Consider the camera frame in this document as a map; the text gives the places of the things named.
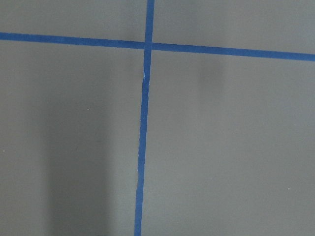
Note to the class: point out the brown paper table mat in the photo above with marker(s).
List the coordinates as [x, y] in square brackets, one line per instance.
[230, 147]

